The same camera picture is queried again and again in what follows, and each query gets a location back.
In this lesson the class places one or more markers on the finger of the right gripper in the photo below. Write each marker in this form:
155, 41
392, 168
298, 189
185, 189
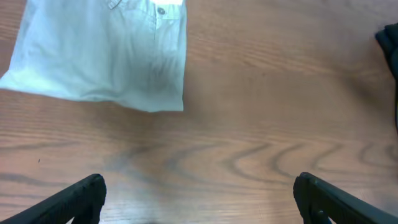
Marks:
387, 40

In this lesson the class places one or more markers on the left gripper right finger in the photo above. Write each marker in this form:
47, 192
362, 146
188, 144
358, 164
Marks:
319, 202

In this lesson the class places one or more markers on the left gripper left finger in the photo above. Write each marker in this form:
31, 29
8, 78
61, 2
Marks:
79, 203

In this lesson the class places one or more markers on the khaki green shorts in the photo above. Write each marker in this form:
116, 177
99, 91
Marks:
131, 52

